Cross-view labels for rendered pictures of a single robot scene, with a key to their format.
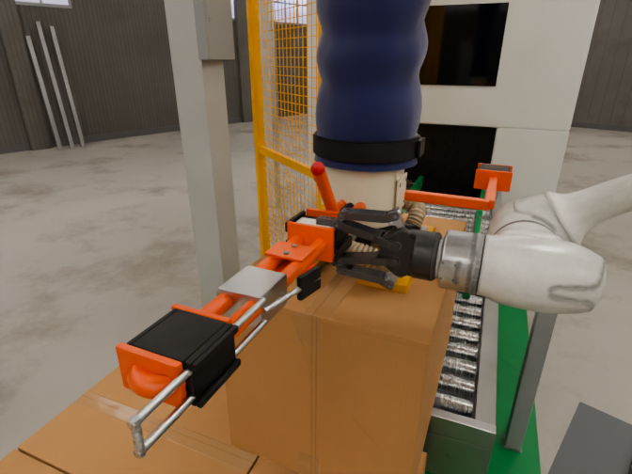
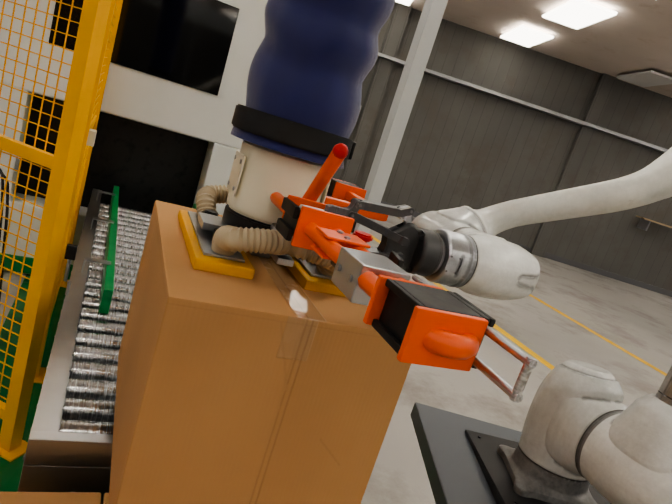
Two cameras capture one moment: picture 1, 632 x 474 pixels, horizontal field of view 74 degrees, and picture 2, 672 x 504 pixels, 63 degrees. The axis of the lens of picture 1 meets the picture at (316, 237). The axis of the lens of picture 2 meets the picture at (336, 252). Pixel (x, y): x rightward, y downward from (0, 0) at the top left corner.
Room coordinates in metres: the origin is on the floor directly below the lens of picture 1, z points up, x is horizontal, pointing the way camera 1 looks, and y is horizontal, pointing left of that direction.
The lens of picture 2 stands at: (0.09, 0.56, 1.35)
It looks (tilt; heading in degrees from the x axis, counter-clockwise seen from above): 13 degrees down; 313
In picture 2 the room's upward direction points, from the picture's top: 18 degrees clockwise
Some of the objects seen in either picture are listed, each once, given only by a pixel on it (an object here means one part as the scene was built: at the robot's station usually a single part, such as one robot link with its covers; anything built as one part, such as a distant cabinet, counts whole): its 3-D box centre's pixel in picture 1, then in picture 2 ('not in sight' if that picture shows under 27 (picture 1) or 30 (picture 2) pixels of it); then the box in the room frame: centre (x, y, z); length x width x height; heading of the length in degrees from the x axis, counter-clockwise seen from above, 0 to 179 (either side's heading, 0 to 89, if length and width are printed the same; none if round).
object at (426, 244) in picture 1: (409, 252); (407, 248); (0.59, -0.14, 1.20); 0.09 x 0.07 x 0.08; 67
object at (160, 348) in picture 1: (179, 351); (422, 321); (0.34, 0.14, 1.21); 0.08 x 0.07 x 0.05; 157
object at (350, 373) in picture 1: (360, 322); (238, 347); (0.88, -0.11, 0.87); 0.60 x 0.40 x 0.40; 156
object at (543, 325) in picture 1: (537, 346); not in sight; (1.25, -0.82, 0.50); 0.07 x 0.07 x 1.00; 67
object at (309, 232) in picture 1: (319, 233); (315, 225); (0.66, -0.01, 1.20); 0.10 x 0.08 x 0.06; 67
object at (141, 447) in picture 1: (252, 335); (440, 307); (0.37, 0.07, 1.20); 0.31 x 0.03 x 0.05; 157
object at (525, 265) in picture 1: (538, 270); (491, 266); (0.53, -0.32, 1.20); 0.16 x 0.13 x 0.11; 67
